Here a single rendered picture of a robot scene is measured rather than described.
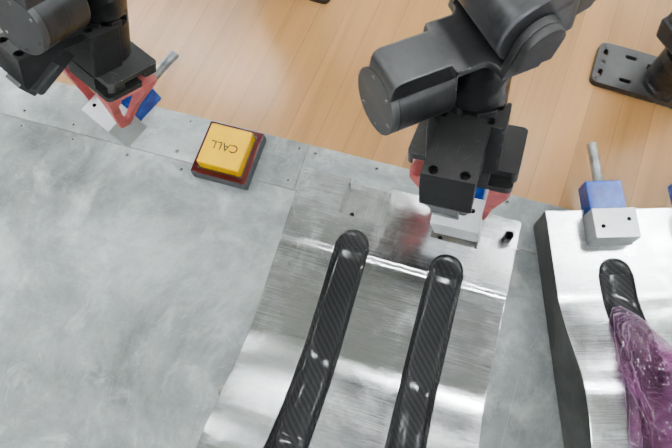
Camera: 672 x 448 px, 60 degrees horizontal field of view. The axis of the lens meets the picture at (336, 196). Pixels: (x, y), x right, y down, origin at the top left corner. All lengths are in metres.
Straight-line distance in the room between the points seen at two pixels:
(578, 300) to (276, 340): 0.34
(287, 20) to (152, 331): 0.49
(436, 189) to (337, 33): 0.49
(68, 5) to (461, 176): 0.38
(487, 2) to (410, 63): 0.07
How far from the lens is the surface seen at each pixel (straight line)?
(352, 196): 0.71
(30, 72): 0.64
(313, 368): 0.65
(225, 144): 0.79
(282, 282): 0.66
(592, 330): 0.71
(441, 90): 0.46
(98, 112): 0.77
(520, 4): 0.42
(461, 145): 0.48
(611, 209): 0.74
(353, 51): 0.89
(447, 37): 0.46
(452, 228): 0.62
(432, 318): 0.66
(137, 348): 0.78
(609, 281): 0.75
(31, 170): 0.93
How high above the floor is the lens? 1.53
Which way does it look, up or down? 68 degrees down
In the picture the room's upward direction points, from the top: 8 degrees counter-clockwise
